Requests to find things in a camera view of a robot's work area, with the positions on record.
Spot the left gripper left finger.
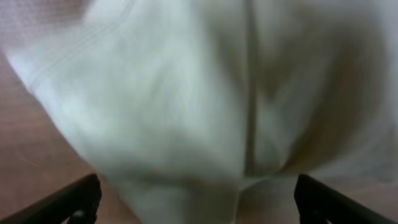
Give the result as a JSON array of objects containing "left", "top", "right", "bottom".
[{"left": 1, "top": 174, "right": 102, "bottom": 224}]

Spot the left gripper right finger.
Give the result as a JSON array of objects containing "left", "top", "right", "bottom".
[{"left": 294, "top": 174, "right": 396, "bottom": 224}]

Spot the white and beige cloth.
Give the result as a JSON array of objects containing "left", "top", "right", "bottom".
[{"left": 1, "top": 0, "right": 397, "bottom": 223}]

